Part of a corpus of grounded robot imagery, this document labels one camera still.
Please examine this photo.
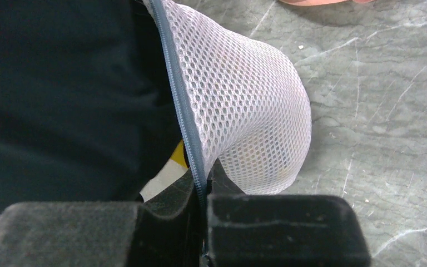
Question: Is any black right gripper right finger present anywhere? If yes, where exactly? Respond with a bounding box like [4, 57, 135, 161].
[205, 161, 371, 266]

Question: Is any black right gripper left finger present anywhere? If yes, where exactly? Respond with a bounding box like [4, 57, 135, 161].
[0, 172, 201, 266]

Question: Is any white mesh laundry bag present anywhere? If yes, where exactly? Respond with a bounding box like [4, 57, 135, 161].
[145, 1, 311, 206]

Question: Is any black bra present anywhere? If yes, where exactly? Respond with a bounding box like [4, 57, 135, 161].
[0, 1, 181, 213]

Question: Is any peach patterned laundry bag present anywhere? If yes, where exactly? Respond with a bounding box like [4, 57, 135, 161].
[280, 0, 373, 6]

